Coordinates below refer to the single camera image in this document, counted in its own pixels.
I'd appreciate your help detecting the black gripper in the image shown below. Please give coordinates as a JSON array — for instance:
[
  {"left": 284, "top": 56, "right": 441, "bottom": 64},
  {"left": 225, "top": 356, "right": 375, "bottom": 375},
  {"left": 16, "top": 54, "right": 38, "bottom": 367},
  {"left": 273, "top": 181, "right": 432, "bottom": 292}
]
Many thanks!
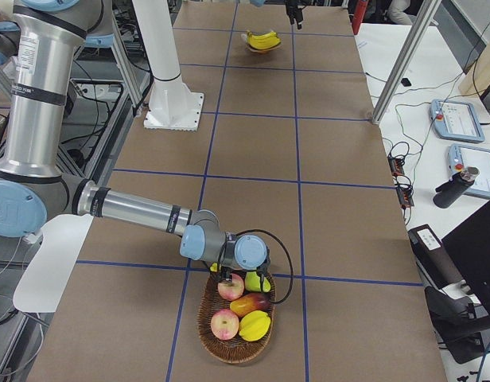
[
  {"left": 218, "top": 258, "right": 270, "bottom": 284},
  {"left": 284, "top": 0, "right": 303, "bottom": 30}
]

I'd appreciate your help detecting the brown wicker basket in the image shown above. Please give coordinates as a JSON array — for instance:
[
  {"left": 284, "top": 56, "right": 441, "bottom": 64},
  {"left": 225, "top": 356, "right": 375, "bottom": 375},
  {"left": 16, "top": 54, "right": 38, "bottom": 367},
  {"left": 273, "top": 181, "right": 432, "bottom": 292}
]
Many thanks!
[{"left": 197, "top": 272, "right": 276, "bottom": 364}]

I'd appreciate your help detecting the grey orange square plate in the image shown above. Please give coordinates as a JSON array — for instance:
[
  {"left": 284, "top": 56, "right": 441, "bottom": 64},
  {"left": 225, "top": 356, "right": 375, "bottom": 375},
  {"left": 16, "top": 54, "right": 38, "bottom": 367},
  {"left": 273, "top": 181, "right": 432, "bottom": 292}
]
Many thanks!
[{"left": 241, "top": 31, "right": 282, "bottom": 54}]

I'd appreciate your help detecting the pink apple far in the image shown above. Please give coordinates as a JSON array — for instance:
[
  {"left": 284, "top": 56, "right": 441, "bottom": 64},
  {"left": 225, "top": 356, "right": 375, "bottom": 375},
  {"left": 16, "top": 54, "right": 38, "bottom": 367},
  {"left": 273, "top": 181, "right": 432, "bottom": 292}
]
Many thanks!
[{"left": 217, "top": 274, "right": 244, "bottom": 302}]

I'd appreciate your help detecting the pink apple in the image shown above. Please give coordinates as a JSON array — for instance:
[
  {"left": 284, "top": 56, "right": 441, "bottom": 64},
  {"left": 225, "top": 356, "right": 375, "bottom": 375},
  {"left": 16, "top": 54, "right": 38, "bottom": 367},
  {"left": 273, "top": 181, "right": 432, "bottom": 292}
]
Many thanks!
[
  {"left": 217, "top": 274, "right": 244, "bottom": 302},
  {"left": 210, "top": 309, "right": 239, "bottom": 341}
]

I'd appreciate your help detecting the green pear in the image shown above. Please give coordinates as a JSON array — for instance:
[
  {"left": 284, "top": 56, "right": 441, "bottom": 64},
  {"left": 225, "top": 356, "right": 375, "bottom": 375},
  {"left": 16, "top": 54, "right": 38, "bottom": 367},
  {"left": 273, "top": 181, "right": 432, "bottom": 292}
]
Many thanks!
[{"left": 244, "top": 271, "right": 271, "bottom": 293}]

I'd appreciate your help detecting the red yellow mango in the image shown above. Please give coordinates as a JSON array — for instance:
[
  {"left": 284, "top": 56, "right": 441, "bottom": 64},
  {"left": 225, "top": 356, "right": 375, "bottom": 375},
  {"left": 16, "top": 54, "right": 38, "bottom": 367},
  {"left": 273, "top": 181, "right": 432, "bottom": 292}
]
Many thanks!
[{"left": 229, "top": 292, "right": 270, "bottom": 318}]

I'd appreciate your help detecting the pink apple near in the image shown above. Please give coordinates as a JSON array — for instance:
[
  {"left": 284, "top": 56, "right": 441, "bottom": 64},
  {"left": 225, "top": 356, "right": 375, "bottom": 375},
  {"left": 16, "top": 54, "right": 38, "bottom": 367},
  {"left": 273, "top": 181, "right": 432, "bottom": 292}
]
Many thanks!
[{"left": 210, "top": 309, "right": 239, "bottom": 341}]

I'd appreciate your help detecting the yellow starfruit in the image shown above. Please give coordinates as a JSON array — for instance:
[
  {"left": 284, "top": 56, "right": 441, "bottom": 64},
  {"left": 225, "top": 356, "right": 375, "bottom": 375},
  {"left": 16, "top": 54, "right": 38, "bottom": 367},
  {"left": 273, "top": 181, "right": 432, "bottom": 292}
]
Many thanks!
[{"left": 239, "top": 310, "right": 271, "bottom": 342}]

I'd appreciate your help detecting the blue teach pendant far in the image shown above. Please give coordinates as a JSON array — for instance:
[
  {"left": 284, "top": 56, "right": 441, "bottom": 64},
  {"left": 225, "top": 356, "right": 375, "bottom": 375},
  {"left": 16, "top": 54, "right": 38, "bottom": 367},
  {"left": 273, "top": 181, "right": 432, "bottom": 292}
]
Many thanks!
[{"left": 430, "top": 99, "right": 485, "bottom": 143}]

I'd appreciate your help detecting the blue teach pendant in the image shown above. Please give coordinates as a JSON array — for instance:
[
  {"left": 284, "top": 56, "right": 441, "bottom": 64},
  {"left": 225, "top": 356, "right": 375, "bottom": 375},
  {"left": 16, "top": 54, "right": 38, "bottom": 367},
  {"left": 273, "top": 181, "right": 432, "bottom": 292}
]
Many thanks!
[
  {"left": 448, "top": 144, "right": 490, "bottom": 199},
  {"left": 430, "top": 99, "right": 485, "bottom": 143}
]

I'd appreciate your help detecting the black label printer box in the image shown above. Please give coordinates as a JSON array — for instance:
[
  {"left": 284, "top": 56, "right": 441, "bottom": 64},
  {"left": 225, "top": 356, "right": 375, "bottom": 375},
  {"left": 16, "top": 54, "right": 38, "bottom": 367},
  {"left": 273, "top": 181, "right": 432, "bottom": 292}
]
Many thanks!
[{"left": 408, "top": 224, "right": 469, "bottom": 289}]

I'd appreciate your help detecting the blue teach pendant near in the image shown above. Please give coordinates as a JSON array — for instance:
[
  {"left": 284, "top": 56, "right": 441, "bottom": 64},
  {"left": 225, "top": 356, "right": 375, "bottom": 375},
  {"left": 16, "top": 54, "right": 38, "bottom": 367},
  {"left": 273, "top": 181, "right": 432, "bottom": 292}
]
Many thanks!
[{"left": 448, "top": 144, "right": 490, "bottom": 199}]

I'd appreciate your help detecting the black monitor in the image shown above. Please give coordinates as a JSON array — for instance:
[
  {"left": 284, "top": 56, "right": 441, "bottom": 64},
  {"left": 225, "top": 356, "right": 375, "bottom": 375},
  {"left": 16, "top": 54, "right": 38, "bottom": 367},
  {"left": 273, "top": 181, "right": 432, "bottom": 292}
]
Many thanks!
[{"left": 442, "top": 200, "right": 490, "bottom": 313}]

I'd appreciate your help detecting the aluminium frame post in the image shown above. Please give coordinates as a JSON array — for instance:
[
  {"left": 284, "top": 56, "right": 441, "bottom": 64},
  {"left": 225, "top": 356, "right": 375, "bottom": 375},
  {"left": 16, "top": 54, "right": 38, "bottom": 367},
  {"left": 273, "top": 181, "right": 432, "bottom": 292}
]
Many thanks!
[{"left": 371, "top": 0, "right": 441, "bottom": 125}]

